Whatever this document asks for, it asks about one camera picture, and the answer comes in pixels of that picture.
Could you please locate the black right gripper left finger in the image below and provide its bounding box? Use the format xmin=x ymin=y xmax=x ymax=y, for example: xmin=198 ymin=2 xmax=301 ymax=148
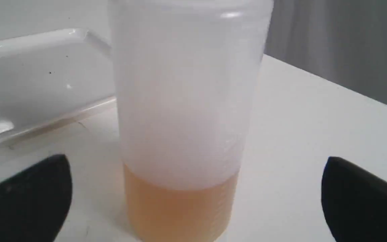
xmin=0 ymin=154 xmax=73 ymax=242

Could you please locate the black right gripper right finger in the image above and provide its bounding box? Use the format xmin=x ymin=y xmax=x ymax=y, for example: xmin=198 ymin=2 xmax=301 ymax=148
xmin=321 ymin=157 xmax=387 ymax=242

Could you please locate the grey backdrop cloth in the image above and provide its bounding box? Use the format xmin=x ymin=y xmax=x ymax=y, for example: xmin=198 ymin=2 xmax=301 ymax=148
xmin=264 ymin=0 xmax=387 ymax=105

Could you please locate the white plastic tray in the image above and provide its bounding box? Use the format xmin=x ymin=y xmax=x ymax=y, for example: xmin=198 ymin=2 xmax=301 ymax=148
xmin=0 ymin=29 xmax=114 ymax=144

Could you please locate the translucent squeeze bottle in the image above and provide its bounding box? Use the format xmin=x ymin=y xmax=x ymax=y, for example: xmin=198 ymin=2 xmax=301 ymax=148
xmin=108 ymin=0 xmax=274 ymax=242

